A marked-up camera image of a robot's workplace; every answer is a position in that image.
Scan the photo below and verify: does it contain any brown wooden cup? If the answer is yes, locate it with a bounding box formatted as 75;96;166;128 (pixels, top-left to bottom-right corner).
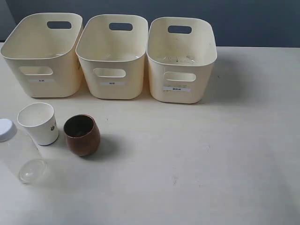
63;114;100;157

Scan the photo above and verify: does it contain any white paper cup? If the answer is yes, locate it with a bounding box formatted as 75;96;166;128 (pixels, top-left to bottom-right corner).
17;103;59;146

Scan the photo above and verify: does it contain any clear plastic bottle white cap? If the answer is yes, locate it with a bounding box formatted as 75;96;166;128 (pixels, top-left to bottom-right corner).
0;119;47;184

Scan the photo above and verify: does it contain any right cream plastic bin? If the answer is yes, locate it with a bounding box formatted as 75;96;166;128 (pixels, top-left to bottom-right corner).
147;17;217;104

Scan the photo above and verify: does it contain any cream plastic bin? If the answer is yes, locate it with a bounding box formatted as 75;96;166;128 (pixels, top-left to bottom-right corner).
147;17;217;104
75;14;149;99
0;13;83;98

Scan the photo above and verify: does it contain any middle cream plastic bin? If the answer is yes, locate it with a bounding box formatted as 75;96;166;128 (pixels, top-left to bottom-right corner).
75;14;149;99

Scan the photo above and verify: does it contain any left cream plastic bin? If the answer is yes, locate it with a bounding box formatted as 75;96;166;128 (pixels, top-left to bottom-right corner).
0;13;83;98

